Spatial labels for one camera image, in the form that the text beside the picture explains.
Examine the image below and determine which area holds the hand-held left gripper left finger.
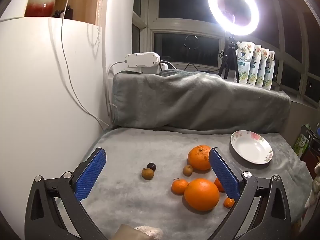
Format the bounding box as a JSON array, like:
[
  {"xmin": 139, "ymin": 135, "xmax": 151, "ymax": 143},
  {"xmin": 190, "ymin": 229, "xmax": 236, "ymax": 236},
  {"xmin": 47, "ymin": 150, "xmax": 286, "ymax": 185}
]
[{"xmin": 24, "ymin": 147, "xmax": 108, "ymax": 240}]

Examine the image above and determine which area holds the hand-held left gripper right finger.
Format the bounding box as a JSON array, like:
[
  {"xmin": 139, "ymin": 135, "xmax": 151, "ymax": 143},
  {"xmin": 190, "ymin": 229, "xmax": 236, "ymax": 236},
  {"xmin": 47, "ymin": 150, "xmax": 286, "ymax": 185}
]
[{"xmin": 208, "ymin": 147, "xmax": 293, "ymax": 240}]

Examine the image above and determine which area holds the smooth large orange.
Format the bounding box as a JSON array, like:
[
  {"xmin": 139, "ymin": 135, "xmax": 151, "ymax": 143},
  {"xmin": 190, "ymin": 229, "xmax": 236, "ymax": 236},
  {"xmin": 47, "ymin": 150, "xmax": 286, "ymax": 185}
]
[{"xmin": 184, "ymin": 178, "xmax": 220, "ymax": 212}]

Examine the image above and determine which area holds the bumpy orange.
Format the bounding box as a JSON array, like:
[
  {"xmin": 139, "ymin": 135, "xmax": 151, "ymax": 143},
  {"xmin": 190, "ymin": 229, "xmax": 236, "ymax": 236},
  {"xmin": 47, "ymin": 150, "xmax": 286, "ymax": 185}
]
[{"xmin": 187, "ymin": 145, "xmax": 213, "ymax": 171}]

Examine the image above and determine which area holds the floral white plate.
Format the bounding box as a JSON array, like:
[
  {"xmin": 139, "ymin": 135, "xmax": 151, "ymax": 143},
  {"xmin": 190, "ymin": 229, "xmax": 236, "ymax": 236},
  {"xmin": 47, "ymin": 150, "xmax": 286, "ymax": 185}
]
[{"xmin": 230, "ymin": 130, "xmax": 273, "ymax": 165}]

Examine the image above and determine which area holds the small mandarin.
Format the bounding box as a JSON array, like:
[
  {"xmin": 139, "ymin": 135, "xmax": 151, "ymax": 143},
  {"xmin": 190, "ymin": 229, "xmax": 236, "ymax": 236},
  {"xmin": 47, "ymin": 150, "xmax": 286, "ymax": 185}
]
[
  {"xmin": 214, "ymin": 177, "xmax": 225, "ymax": 193},
  {"xmin": 171, "ymin": 178, "xmax": 189, "ymax": 195}
]

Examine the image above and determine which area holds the pale fluffy cloth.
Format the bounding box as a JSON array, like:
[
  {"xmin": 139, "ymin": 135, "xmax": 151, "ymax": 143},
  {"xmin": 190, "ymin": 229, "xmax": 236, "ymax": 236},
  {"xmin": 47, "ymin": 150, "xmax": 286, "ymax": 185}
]
[{"xmin": 134, "ymin": 226, "xmax": 164, "ymax": 240}]

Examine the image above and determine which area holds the green printed box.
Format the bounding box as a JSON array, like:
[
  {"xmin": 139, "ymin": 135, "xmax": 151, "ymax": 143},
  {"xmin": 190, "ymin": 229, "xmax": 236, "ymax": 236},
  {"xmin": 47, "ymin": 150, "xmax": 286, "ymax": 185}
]
[{"xmin": 292, "ymin": 124, "xmax": 313, "ymax": 155}]

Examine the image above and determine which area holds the white fluffy cloth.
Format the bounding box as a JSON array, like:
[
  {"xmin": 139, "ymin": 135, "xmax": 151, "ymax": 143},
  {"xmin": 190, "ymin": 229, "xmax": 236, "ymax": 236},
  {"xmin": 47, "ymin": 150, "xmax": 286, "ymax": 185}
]
[{"xmin": 304, "ymin": 160, "xmax": 320, "ymax": 208}]

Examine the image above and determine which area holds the grey fleece blanket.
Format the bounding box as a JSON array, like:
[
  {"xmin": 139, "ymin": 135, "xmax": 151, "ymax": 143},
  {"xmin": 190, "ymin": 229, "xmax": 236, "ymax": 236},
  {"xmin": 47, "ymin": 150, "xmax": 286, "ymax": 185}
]
[{"xmin": 56, "ymin": 70, "xmax": 314, "ymax": 240}]

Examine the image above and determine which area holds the white cabinet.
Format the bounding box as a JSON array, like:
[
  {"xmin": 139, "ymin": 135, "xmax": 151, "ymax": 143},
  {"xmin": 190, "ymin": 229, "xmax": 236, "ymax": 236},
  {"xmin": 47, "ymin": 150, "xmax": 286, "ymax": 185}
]
[{"xmin": 0, "ymin": 0, "xmax": 112, "ymax": 230}]

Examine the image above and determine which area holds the white plug adapter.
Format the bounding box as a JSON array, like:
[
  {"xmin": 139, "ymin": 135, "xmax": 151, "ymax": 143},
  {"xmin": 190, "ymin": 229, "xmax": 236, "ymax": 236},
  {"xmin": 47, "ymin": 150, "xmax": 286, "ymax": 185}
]
[{"xmin": 159, "ymin": 60, "xmax": 176, "ymax": 72}]

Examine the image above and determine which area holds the white power strip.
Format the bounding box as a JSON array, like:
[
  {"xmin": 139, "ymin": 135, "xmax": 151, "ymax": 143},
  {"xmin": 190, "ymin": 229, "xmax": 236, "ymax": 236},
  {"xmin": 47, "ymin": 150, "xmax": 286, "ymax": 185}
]
[{"xmin": 124, "ymin": 52, "xmax": 161, "ymax": 75}]

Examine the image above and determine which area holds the dark large bottle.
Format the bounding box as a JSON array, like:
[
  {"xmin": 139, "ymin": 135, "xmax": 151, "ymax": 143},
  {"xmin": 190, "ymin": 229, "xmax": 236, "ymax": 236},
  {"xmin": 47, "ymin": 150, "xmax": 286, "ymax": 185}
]
[{"xmin": 61, "ymin": 6, "xmax": 74, "ymax": 20}]

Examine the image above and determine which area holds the white power strip cable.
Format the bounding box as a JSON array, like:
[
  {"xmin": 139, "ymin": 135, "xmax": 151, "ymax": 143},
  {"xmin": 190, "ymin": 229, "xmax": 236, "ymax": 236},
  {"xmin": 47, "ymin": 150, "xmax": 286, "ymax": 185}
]
[{"xmin": 106, "ymin": 60, "xmax": 127, "ymax": 126}]

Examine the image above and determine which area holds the thin white cable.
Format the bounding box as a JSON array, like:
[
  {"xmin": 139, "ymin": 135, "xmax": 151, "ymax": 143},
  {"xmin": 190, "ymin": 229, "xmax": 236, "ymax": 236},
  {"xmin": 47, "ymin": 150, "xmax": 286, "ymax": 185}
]
[{"xmin": 61, "ymin": 0, "xmax": 110, "ymax": 126}]

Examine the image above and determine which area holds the window frame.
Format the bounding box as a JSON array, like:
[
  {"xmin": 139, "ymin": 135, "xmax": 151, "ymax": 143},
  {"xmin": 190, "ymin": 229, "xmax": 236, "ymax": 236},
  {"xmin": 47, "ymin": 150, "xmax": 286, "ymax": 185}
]
[{"xmin": 132, "ymin": 0, "xmax": 320, "ymax": 105}]

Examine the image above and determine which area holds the ring light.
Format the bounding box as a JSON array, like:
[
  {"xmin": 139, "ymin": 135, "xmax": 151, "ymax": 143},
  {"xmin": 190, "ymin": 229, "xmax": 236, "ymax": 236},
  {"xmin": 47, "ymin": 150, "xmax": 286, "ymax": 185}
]
[{"xmin": 208, "ymin": 0, "xmax": 260, "ymax": 37}]

